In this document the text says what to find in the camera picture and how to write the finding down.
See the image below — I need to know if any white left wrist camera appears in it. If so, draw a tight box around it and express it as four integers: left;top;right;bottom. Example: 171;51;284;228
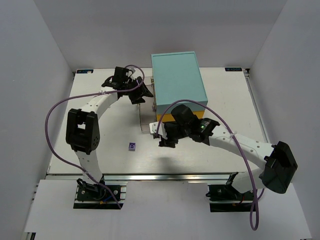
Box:
128;68;136;79

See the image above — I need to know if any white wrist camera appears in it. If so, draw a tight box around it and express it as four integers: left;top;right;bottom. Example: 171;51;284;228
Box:
149;122;167;138
128;68;136;79

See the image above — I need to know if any blue label right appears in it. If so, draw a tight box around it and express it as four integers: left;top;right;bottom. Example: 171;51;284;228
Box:
224;67;243;72

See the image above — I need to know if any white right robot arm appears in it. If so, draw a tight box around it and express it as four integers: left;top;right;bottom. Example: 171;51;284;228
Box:
149;104;298;194

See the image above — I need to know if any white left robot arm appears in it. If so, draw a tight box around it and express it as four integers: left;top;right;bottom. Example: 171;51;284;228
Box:
65;64;154;185

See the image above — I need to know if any blue label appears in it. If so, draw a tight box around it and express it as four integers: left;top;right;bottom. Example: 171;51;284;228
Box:
224;67;243;72
76;69;94;74

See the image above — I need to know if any purple square lego lower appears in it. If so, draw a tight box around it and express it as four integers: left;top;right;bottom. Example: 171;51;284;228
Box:
128;142;136;151

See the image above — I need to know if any blue label left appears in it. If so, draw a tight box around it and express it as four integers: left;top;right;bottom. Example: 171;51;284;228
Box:
76;69;94;74

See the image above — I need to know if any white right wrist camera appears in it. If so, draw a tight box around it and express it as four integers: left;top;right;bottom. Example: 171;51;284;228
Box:
149;122;167;138

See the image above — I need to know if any stacked teal yellow drawer cabinet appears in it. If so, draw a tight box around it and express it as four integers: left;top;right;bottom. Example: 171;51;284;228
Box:
151;51;208;122

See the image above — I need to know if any transparent bottom drawer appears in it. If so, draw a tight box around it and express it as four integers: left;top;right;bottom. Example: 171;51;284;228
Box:
138;76;157;133

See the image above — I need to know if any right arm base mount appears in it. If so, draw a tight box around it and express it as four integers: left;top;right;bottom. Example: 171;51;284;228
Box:
205;181;254;213

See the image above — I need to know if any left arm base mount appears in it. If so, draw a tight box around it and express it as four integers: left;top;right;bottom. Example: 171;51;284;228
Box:
73;178;127;210

